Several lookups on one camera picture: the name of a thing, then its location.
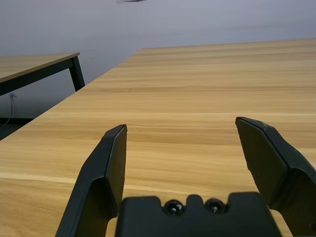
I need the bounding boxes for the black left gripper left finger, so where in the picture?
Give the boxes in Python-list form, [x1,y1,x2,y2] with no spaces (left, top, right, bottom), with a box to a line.
[54,124,127,237]

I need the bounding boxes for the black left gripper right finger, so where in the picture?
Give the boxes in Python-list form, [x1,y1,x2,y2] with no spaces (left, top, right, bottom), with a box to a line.
[236,117,316,237]

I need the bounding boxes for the wooden side table black legs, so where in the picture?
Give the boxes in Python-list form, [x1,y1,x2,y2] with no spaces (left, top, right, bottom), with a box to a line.
[0,52,86,97]

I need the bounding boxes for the thin grey cable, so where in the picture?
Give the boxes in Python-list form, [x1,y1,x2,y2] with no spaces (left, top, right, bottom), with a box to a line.
[0,93,18,129]

